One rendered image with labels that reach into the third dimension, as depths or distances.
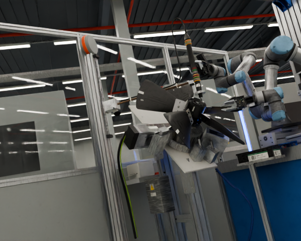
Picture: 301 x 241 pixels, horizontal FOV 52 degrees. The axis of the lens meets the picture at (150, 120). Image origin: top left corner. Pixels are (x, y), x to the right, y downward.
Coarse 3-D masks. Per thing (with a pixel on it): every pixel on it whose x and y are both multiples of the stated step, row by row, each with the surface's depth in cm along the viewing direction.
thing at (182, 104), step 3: (177, 99) 187; (177, 102) 187; (180, 102) 187; (183, 102) 187; (174, 105) 186; (177, 105) 187; (180, 105) 187; (183, 105) 187; (174, 108) 186; (177, 108) 186; (180, 108) 187; (183, 108) 187
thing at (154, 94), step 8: (144, 80) 190; (144, 88) 186; (152, 88) 187; (160, 88) 188; (144, 96) 184; (152, 96) 185; (160, 96) 185; (168, 96) 186; (136, 104) 180; (144, 104) 182; (152, 104) 183; (160, 104) 184; (168, 104) 185
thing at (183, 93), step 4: (188, 84) 216; (172, 88) 216; (176, 88) 214; (180, 88) 212; (184, 88) 210; (188, 88) 208; (192, 88) 207; (172, 92) 212; (176, 92) 210; (180, 92) 208; (184, 92) 205; (188, 92) 203; (192, 92) 201; (176, 96) 206; (180, 96) 204; (184, 96) 201; (188, 96) 199; (192, 96) 197; (184, 100) 198
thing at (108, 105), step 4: (108, 100) 214; (112, 100) 213; (116, 100) 215; (104, 104) 215; (108, 104) 214; (112, 104) 213; (116, 104) 213; (104, 108) 214; (108, 108) 213; (112, 108) 212; (116, 108) 212; (104, 112) 215
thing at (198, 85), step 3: (186, 33) 203; (186, 36) 201; (189, 36) 202; (186, 39) 205; (195, 81) 196; (198, 81) 195; (195, 84) 196; (198, 84) 195; (198, 87) 194; (201, 87) 195; (198, 90) 194; (201, 93) 194; (201, 96) 194
